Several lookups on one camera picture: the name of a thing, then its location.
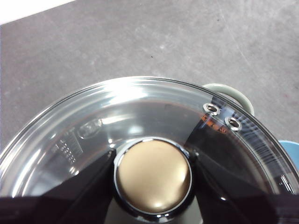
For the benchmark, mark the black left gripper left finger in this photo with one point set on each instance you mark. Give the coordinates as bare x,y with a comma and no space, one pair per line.
46,210

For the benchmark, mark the glass lid with green knob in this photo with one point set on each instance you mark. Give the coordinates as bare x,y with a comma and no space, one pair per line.
70,116

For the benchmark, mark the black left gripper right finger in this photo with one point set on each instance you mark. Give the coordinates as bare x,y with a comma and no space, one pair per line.
252,205

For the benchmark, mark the blue ribbed bowl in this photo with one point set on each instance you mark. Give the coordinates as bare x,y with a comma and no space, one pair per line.
292,161

